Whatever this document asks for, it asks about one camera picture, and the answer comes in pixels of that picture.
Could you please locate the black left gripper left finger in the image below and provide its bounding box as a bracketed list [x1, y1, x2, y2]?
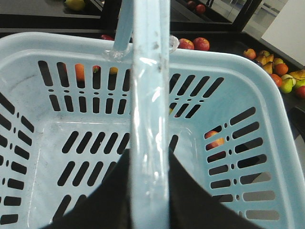
[46, 149, 132, 229]

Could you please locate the light blue plastic basket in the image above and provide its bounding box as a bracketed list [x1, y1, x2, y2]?
[0, 0, 305, 229]

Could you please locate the lemon pile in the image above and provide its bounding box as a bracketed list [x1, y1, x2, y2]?
[64, 0, 86, 11]

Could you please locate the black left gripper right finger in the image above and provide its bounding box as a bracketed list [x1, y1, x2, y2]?
[168, 150, 260, 229]

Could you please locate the red apple right table left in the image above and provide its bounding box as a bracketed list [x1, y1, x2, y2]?
[178, 38, 194, 50]

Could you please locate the red apple front right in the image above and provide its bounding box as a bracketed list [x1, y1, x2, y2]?
[204, 130, 224, 150]

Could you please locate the orange middle right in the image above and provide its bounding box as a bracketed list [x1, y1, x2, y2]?
[75, 63, 85, 82]

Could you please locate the small red chili pepper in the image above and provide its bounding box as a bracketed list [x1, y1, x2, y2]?
[92, 65, 100, 73]

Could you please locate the black upper display shelf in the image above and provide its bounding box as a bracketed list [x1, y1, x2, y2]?
[0, 0, 258, 33]

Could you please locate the red bell pepper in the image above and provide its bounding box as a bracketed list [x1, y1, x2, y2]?
[100, 34, 114, 41]

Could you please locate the red apple table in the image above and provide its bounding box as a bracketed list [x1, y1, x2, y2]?
[193, 37, 210, 51]
[178, 38, 194, 50]

